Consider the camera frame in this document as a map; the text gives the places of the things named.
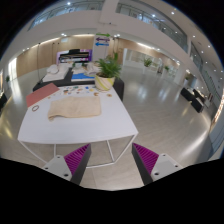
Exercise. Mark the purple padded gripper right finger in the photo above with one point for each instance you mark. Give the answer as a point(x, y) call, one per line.
point(153, 166)

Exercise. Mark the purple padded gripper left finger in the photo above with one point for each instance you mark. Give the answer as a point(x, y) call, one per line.
point(72, 166)

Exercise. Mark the beige folded towel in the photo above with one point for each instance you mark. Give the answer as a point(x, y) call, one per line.
point(75, 107)

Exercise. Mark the white table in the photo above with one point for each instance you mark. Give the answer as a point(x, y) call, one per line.
point(114, 122)

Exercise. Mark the black bench right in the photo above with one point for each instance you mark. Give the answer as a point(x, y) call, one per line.
point(194, 97)

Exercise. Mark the blue mat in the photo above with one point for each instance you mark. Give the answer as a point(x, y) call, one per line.
point(81, 76)

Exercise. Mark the potted green plant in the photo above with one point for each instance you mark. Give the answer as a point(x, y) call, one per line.
point(109, 70)

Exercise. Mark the distant potted plant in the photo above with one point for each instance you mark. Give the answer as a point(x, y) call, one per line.
point(147, 62)

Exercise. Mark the black grand piano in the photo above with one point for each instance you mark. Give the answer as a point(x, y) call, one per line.
point(74, 55)

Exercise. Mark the direction sign with arrows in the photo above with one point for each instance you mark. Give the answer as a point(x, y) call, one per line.
point(102, 39)

